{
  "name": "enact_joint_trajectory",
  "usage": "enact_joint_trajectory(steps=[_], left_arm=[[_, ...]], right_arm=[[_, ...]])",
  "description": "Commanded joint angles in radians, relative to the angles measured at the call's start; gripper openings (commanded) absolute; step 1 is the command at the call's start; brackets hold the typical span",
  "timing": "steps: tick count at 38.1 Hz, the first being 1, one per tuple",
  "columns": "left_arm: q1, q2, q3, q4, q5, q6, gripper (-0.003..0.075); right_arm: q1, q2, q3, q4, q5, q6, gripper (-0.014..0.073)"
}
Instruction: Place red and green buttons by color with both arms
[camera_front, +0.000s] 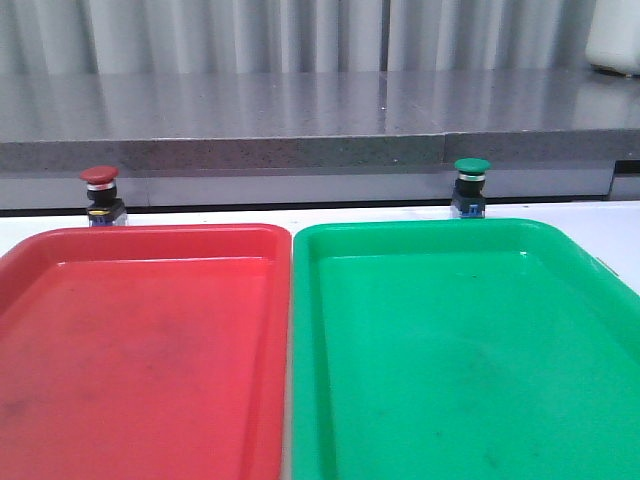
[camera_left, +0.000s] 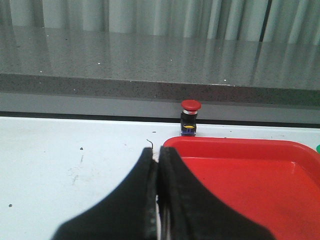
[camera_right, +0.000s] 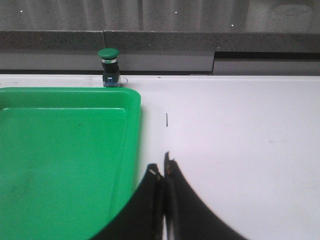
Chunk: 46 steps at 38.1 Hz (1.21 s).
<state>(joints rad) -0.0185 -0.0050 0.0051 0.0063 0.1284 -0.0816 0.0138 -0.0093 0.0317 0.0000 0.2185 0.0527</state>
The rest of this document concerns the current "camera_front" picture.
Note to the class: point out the green mushroom push button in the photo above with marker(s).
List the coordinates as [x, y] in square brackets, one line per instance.
[468, 201]

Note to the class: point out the red mushroom push button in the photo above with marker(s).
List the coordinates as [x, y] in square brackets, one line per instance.
[106, 208]

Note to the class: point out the grey stone counter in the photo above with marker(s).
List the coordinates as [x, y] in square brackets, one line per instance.
[233, 141]

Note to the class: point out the green plastic tray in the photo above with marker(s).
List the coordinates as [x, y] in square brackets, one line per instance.
[461, 349]

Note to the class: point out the red plastic tray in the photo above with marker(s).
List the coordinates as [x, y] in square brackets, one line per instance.
[152, 352]

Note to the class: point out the white appliance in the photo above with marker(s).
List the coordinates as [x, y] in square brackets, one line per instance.
[613, 39]

